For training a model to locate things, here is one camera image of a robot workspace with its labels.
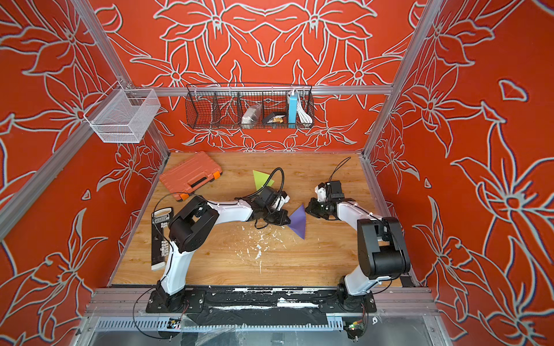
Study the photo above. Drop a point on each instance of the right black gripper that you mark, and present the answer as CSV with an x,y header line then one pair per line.
x,y
311,208

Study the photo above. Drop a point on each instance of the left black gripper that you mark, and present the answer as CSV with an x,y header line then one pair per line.
x,y
282,215

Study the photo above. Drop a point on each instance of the purple square paper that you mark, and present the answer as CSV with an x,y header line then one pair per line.
x,y
298,222

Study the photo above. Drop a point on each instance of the lime green square paper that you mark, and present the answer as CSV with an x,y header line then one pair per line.
x,y
260,178

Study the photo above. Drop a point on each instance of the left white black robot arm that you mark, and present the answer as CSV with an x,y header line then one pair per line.
x,y
190,228

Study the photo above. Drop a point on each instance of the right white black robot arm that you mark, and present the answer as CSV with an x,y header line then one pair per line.
x,y
381,249

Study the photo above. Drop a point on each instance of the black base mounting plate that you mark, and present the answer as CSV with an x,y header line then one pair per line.
x,y
262,306

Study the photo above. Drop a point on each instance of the small black box in basket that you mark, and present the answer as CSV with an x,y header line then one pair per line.
x,y
275,118

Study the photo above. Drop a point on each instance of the orange plastic tool case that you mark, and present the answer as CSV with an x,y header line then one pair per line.
x,y
184,179

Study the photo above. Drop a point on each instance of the clear plastic bag in basket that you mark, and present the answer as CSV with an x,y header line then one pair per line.
x,y
251,116

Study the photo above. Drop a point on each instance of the light blue box in basket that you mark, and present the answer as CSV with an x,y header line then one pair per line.
x,y
292,110

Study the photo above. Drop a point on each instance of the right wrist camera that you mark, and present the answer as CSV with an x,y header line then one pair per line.
x,y
330,191

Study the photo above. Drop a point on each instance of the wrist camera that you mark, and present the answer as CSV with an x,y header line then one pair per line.
x,y
270,198
330,191

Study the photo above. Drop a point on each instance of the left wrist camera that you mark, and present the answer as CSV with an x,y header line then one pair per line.
x,y
270,198

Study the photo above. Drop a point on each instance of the black wire wall basket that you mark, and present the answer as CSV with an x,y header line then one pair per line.
x,y
221,106

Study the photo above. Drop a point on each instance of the clear acrylic wall bin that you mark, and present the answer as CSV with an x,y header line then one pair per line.
x,y
124,116

